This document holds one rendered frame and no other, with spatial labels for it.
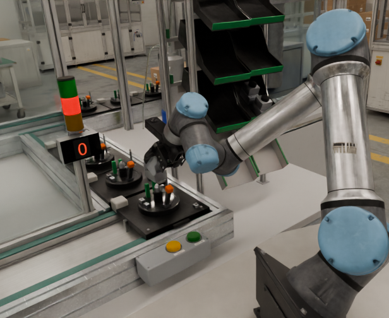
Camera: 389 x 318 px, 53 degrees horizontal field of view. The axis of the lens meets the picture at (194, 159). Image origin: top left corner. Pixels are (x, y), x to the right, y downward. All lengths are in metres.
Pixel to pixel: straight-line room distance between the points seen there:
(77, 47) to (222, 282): 9.51
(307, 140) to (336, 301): 1.77
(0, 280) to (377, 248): 0.97
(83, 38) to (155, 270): 9.55
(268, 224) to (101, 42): 9.51
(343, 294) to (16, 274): 0.87
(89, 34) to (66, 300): 9.64
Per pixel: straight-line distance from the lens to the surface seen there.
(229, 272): 1.20
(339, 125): 0.83
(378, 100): 5.44
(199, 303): 1.11
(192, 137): 0.94
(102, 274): 1.10
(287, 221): 1.43
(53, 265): 1.25
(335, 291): 0.91
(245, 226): 1.39
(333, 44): 0.87
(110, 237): 1.30
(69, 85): 1.18
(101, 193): 1.46
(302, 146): 2.56
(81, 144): 1.23
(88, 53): 10.50
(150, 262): 1.10
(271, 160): 1.49
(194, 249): 1.14
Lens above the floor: 1.63
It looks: 23 degrees down
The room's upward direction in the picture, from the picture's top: 4 degrees counter-clockwise
